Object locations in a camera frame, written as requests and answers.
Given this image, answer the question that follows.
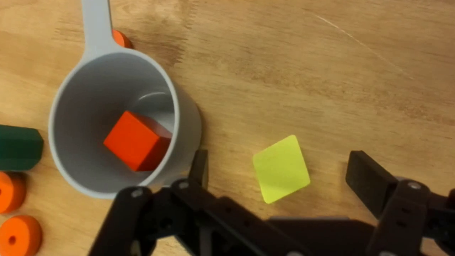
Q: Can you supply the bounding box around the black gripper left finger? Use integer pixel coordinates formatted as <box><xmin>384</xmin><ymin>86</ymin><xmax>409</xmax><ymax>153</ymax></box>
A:
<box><xmin>187</xmin><ymin>150</ymin><xmax>209</xmax><ymax>190</ymax></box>

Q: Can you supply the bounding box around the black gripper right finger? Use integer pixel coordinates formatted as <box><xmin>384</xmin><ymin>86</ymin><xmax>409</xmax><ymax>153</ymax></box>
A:
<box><xmin>345</xmin><ymin>151</ymin><xmax>396</xmax><ymax>220</ymax></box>

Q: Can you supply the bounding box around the red cube block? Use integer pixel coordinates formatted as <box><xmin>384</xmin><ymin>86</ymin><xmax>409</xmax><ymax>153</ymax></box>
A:
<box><xmin>103</xmin><ymin>112</ymin><xmax>172</xmax><ymax>173</ymax></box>

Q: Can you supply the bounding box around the yellow-green cube block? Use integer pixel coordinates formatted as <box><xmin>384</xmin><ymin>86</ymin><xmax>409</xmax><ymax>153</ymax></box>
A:
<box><xmin>253</xmin><ymin>136</ymin><xmax>311</xmax><ymax>204</ymax></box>

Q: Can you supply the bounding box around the grey measuring cup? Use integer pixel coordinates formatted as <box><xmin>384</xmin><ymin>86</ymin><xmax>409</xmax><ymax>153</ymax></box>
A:
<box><xmin>48</xmin><ymin>0</ymin><xmax>202</xmax><ymax>200</ymax></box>

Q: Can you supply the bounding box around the green octagonal block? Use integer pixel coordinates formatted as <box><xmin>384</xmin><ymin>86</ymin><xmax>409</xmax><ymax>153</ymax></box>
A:
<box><xmin>0</xmin><ymin>126</ymin><xmax>44</xmax><ymax>173</ymax></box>

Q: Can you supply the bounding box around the orange disc below green block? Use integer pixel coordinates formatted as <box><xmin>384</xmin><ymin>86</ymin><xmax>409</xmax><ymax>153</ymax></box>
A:
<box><xmin>0</xmin><ymin>173</ymin><xmax>25</xmax><ymax>214</ymax></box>

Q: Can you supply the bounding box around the orange disc beside red cube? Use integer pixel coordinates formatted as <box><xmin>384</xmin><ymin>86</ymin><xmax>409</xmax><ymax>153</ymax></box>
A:
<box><xmin>0</xmin><ymin>215</ymin><xmax>42</xmax><ymax>256</ymax></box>

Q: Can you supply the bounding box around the orange disc near cup handle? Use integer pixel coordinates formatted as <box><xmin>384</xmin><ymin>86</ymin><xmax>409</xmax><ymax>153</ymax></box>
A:
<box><xmin>113</xmin><ymin>30</ymin><xmax>133</xmax><ymax>49</ymax></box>

